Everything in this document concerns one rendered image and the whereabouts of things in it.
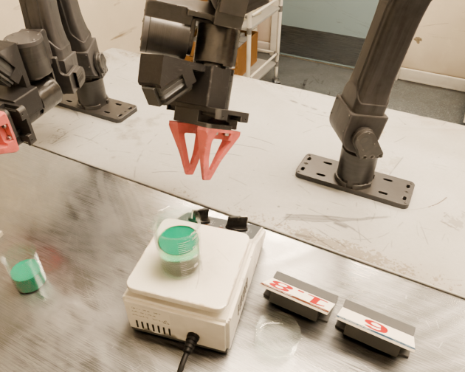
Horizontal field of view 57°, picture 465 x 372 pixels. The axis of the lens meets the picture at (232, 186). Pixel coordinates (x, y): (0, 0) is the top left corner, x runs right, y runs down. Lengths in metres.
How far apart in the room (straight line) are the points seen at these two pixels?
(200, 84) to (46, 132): 0.49
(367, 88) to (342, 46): 2.80
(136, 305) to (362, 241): 0.35
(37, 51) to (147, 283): 0.42
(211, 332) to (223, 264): 0.08
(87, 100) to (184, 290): 0.61
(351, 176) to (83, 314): 0.47
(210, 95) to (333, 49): 2.97
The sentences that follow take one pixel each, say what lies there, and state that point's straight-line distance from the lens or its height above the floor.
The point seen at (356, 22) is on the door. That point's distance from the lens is 3.40.
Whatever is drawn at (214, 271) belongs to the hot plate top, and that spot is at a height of 0.99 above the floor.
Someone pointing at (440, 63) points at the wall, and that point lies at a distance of 3.41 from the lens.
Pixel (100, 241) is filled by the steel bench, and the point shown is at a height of 0.90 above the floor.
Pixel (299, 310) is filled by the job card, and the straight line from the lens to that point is 0.57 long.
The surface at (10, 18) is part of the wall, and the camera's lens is 2.16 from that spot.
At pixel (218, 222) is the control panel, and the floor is 0.94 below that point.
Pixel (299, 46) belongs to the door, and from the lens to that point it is 3.58.
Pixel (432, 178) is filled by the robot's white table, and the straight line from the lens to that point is 0.86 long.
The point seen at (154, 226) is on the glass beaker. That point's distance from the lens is 0.48.
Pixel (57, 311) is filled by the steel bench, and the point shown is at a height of 0.90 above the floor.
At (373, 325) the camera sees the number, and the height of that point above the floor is 0.92.
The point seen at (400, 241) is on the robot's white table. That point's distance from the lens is 0.71.
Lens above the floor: 1.38
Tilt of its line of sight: 39 degrees down
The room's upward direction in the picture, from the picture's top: straight up
